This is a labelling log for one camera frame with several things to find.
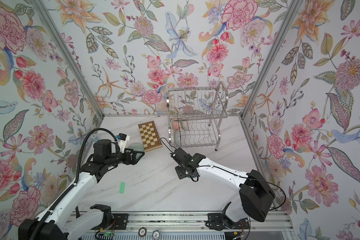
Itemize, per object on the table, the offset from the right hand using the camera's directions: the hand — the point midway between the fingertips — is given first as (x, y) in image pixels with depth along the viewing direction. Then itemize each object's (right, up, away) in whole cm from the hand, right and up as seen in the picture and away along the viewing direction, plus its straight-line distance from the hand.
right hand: (181, 170), depth 84 cm
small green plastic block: (-33, -10, 0) cm, 35 cm away
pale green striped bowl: (-29, +12, +13) cm, 34 cm away
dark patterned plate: (-3, +17, +11) cm, 21 cm away
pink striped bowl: (+2, +26, +16) cm, 30 cm away
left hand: (-22, +11, -5) cm, 25 cm away
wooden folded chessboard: (-22, +17, +20) cm, 34 cm away
